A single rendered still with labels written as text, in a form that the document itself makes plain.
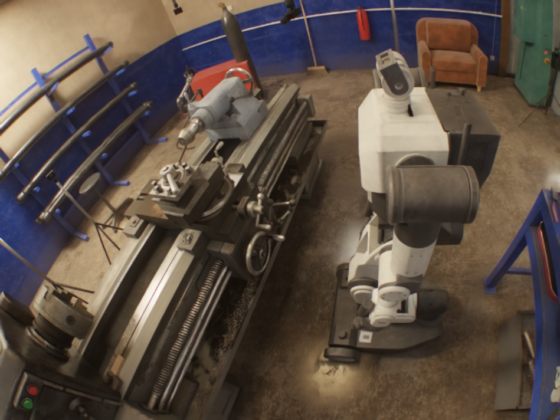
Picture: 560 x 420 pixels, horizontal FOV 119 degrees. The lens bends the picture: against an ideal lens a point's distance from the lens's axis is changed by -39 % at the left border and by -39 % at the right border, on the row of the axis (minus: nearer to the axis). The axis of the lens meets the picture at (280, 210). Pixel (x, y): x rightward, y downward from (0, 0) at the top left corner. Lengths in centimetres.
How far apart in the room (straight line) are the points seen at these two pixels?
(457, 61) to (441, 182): 356
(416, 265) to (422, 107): 33
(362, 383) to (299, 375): 38
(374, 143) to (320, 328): 139
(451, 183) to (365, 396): 140
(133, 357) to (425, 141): 117
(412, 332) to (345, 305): 42
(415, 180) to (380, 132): 15
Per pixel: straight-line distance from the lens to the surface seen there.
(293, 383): 171
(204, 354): 150
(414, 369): 170
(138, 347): 117
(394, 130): 53
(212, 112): 156
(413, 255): 53
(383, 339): 154
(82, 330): 113
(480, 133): 57
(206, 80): 385
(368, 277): 109
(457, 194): 43
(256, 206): 114
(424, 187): 42
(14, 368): 95
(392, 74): 51
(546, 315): 128
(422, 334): 157
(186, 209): 104
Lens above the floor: 166
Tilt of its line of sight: 46 degrees down
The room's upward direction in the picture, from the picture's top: 23 degrees counter-clockwise
